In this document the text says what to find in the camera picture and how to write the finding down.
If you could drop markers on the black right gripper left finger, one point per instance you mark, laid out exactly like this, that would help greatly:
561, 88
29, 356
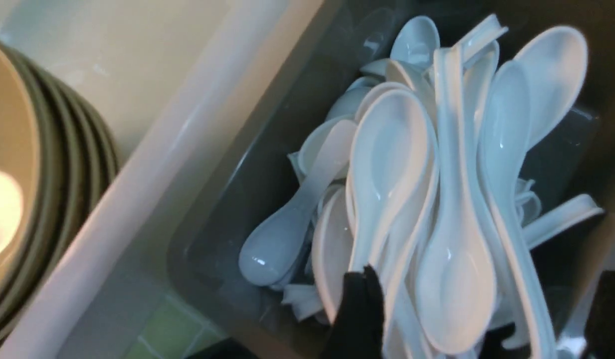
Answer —
358, 329

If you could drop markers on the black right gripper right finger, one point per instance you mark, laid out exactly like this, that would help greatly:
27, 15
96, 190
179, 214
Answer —
600, 326

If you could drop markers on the stack of beige noodle bowls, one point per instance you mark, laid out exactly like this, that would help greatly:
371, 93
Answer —
57, 159

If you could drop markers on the pile of white soup spoons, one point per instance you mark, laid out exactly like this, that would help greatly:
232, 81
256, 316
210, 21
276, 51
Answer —
414, 178

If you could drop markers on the grey plastic spoon bin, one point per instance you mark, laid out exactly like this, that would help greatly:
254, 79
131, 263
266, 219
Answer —
254, 178

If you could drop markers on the green checkered tablecloth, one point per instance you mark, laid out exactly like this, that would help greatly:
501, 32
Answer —
174, 330

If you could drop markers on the large white plastic tub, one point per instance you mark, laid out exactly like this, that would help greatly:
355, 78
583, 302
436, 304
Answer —
175, 80

